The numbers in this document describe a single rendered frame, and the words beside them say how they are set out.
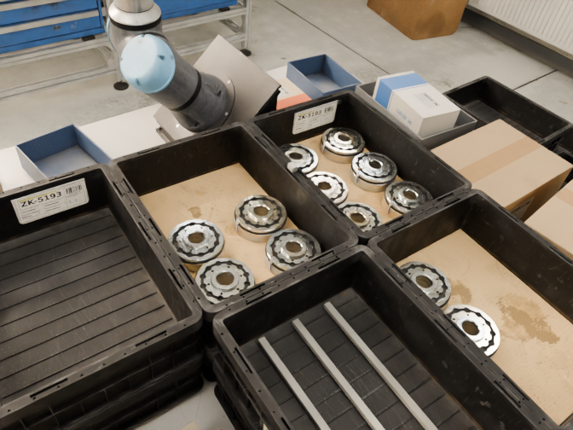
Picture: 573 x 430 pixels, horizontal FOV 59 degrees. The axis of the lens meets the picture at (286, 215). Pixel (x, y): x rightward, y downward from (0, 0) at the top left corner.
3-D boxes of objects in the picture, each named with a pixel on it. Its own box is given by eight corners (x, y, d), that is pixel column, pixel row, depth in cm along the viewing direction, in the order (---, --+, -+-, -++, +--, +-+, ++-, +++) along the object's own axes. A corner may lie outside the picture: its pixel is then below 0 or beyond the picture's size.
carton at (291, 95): (251, 107, 153) (252, 85, 147) (284, 98, 158) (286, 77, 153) (280, 136, 144) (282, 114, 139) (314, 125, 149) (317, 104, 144)
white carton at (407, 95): (370, 106, 141) (377, 77, 134) (404, 98, 145) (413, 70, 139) (413, 148, 129) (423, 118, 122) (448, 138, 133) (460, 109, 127)
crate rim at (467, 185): (242, 129, 110) (243, 119, 108) (347, 96, 124) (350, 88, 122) (361, 250, 88) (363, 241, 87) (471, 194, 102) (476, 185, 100)
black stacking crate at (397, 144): (242, 163, 117) (244, 122, 109) (340, 129, 130) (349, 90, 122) (350, 282, 95) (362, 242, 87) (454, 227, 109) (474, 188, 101)
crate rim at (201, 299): (107, 170, 96) (105, 160, 94) (242, 129, 110) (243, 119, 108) (207, 326, 74) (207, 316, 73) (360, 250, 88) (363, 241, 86)
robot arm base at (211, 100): (170, 115, 133) (144, 98, 124) (205, 68, 131) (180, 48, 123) (202, 142, 124) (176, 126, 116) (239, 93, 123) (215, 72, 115)
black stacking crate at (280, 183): (115, 206, 103) (107, 163, 95) (240, 164, 116) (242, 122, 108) (208, 357, 81) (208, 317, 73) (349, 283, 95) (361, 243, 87)
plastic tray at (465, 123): (352, 101, 142) (355, 85, 139) (405, 86, 151) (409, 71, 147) (416, 155, 127) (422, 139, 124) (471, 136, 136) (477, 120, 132)
